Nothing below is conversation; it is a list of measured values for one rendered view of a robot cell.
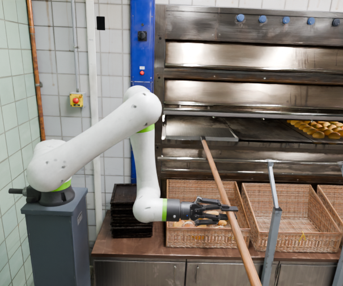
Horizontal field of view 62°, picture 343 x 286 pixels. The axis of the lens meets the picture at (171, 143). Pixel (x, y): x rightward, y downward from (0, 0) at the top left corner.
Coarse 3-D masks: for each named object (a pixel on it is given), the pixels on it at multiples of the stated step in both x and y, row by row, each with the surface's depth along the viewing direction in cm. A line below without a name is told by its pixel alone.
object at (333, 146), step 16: (192, 144) 215; (208, 144) 216; (224, 144) 216; (240, 144) 216; (256, 144) 216; (272, 144) 216; (288, 144) 216; (304, 144) 217; (320, 144) 217; (336, 144) 218
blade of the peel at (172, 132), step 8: (168, 128) 240; (176, 128) 241; (184, 128) 242; (192, 128) 243; (200, 128) 244; (208, 128) 245; (216, 128) 246; (224, 128) 247; (168, 136) 214; (176, 136) 214; (184, 136) 214; (192, 136) 214; (208, 136) 223; (216, 136) 224; (224, 136) 225; (232, 136) 226
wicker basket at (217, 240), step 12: (168, 180) 222; (180, 180) 223; (192, 180) 223; (204, 180) 223; (228, 180) 224; (168, 192) 212; (192, 192) 224; (204, 192) 224; (216, 192) 224; (228, 192) 224; (204, 204) 225; (240, 204) 207; (240, 216) 206; (168, 228) 182; (180, 228) 182; (192, 228) 183; (204, 228) 183; (216, 228) 183; (228, 228) 184; (240, 228) 184; (168, 240) 193; (180, 240) 193; (192, 240) 193; (204, 240) 194; (216, 240) 195; (228, 240) 186
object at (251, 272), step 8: (208, 152) 181; (208, 160) 172; (216, 168) 160; (216, 176) 148; (216, 184) 143; (224, 192) 132; (224, 200) 125; (232, 216) 113; (232, 224) 109; (232, 232) 106; (240, 232) 104; (240, 240) 99; (240, 248) 96; (248, 256) 92; (248, 264) 88; (248, 272) 86; (256, 272) 86; (256, 280) 82
